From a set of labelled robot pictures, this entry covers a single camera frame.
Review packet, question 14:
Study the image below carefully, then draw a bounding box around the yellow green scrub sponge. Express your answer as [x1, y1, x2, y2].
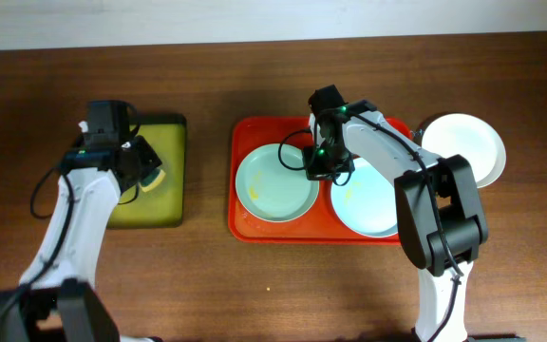
[139, 167, 166, 192]

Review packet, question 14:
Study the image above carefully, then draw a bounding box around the pale green plate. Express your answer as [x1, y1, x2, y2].
[235, 143, 320, 223]

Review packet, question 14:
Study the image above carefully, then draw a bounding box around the white plate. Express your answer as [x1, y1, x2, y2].
[420, 113, 507, 188]

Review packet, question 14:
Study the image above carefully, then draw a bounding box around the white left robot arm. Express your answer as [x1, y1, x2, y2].
[0, 136, 161, 342]

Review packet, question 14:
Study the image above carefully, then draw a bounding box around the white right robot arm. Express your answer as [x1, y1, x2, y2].
[304, 96, 488, 341]

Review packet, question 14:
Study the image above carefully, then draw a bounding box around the red plastic tray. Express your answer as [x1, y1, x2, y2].
[228, 116, 400, 245]

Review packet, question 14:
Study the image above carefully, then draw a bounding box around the light blue plate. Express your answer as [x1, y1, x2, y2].
[330, 158, 398, 238]

